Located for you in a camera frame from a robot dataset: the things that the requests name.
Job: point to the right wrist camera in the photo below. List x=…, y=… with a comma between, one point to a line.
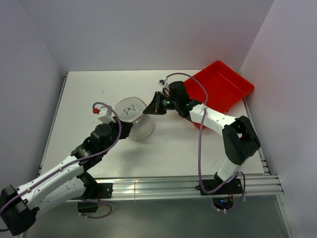
x=164, y=85

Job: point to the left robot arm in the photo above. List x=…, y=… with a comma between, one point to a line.
x=21, y=206

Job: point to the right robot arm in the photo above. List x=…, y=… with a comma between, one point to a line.
x=239, y=137

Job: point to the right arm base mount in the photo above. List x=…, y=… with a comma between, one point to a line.
x=226, y=195

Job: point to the red plastic tray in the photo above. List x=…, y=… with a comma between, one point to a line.
x=223, y=85

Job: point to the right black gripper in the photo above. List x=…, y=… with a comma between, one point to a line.
x=154, y=107

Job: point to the aluminium rail frame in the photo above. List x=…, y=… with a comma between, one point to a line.
x=154, y=179

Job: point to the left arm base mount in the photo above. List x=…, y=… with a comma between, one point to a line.
x=92, y=200

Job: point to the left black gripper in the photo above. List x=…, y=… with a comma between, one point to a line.
x=125, y=129

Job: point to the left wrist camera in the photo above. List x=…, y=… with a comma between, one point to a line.
x=104, y=114

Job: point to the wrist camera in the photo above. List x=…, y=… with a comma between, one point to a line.
x=104, y=114
x=164, y=85

